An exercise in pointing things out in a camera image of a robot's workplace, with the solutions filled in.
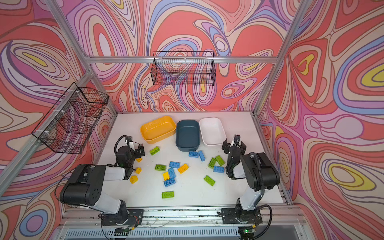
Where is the blue lego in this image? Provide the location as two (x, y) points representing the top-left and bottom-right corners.
(164, 178), (176, 188)
(169, 162), (180, 169)
(199, 151), (206, 162)
(213, 166), (226, 173)
(189, 151), (200, 158)
(168, 168), (176, 179)

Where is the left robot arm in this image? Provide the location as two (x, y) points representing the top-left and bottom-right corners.
(58, 135), (145, 227)

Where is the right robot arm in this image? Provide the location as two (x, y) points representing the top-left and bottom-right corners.
(218, 135), (281, 225)

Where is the green lego pair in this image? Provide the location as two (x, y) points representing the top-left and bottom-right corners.
(215, 155), (225, 166)
(208, 158), (217, 169)

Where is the yellow lego left middle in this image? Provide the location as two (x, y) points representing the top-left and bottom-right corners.
(135, 167), (142, 175)

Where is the green lego right pair left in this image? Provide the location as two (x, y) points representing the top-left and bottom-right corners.
(208, 158), (217, 169)

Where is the yellow lego left lower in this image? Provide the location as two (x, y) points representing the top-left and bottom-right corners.
(130, 175), (139, 184)

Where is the green lego near yellow bin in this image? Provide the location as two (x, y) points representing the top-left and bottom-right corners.
(150, 147), (160, 156)

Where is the white plastic bin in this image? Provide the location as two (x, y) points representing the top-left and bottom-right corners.
(199, 117), (227, 147)

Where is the yellow plastic bin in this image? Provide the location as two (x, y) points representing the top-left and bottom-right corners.
(140, 116), (177, 144)

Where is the green lego centre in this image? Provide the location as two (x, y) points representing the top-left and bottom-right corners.
(155, 164), (167, 172)

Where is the green lego right front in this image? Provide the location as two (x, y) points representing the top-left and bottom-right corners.
(204, 176), (216, 187)

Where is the dark teal plastic bin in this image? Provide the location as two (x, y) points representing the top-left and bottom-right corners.
(176, 120), (201, 152)

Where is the orange yellow lego centre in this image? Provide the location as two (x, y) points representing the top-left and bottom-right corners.
(178, 164), (189, 174)

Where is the left wall wire basket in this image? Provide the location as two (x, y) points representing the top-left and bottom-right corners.
(32, 83), (109, 155)

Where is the wall wire basket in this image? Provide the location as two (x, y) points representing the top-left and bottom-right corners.
(32, 83), (109, 155)
(151, 50), (217, 86)

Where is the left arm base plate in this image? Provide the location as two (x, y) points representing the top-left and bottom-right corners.
(101, 209), (144, 227)

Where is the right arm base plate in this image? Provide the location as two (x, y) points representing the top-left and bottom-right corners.
(218, 208), (263, 225)

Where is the back wall wire basket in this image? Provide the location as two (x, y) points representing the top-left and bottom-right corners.
(151, 50), (217, 86)

